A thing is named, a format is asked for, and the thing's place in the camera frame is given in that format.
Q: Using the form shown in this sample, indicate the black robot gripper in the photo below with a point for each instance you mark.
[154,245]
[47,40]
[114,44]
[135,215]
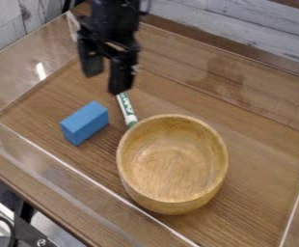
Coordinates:
[107,36]

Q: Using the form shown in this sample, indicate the blue foam block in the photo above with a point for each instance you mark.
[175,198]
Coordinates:
[85,123]

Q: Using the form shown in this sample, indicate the brown wooden bowl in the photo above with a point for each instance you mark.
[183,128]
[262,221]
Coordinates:
[173,163]

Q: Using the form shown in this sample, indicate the green and white marker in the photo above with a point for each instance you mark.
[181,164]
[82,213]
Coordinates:
[125,103]

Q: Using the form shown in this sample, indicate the clear acrylic tray wall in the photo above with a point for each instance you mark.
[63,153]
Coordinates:
[248,99]

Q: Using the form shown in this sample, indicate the black metal table bracket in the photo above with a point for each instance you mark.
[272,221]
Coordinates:
[29,236]

